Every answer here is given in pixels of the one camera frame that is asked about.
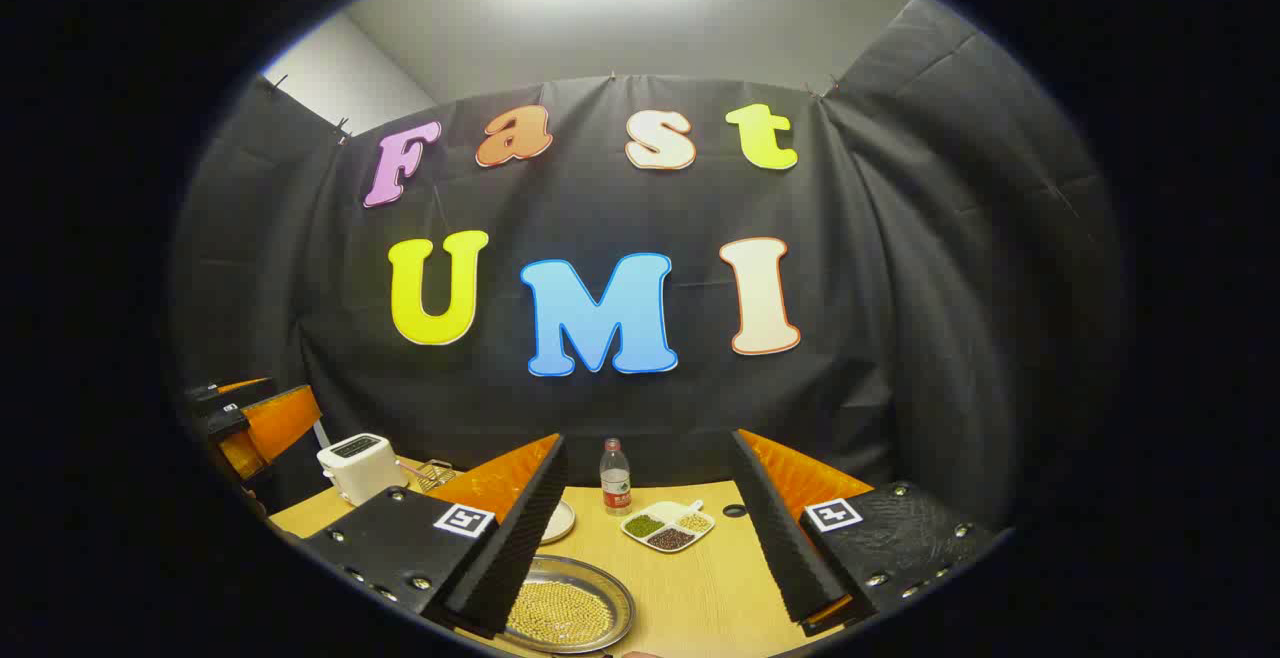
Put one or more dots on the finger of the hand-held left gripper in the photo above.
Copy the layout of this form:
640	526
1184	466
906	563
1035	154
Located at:
275	423
222	400

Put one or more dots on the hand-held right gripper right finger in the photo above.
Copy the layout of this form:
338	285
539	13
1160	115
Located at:
785	538

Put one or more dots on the clear plastic water bottle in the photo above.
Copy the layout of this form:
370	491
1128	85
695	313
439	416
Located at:
615	483

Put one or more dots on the white divided bean dish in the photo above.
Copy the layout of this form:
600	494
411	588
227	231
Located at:
668	528

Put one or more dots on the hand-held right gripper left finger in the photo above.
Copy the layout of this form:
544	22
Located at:
520	528

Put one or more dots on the white round plate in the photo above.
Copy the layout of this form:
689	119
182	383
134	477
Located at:
560	521

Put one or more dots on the white toaster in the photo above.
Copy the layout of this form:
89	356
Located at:
360	468

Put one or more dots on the pile of soybeans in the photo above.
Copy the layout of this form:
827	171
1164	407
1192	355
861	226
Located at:
560	613

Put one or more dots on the stainless steel pot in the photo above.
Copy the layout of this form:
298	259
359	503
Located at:
615	593

